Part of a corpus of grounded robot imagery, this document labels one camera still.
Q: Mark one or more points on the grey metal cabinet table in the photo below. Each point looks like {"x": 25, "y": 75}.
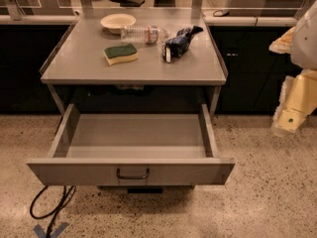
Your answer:
{"x": 79, "y": 74}

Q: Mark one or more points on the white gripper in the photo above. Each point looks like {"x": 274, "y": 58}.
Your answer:
{"x": 306, "y": 45}

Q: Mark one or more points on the black office chair seat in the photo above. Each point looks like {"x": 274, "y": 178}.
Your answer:
{"x": 129, "y": 3}

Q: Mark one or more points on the black drawer handle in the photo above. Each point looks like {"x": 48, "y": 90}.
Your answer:
{"x": 145, "y": 175}

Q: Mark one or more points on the green and yellow sponge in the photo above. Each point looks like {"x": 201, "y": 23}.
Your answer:
{"x": 120, "y": 54}

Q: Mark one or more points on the clear plastic water bottle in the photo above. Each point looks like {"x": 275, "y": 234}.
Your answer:
{"x": 143, "y": 34}

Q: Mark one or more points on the dark blue snack bag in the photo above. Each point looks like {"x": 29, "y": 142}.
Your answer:
{"x": 177, "y": 46}

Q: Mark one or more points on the grey top drawer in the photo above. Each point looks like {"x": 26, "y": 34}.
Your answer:
{"x": 179, "y": 149}

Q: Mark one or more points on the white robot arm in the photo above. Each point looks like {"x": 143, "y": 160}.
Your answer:
{"x": 304, "y": 43}

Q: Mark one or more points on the cream shallow bowl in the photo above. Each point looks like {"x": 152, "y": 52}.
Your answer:
{"x": 115, "y": 22}

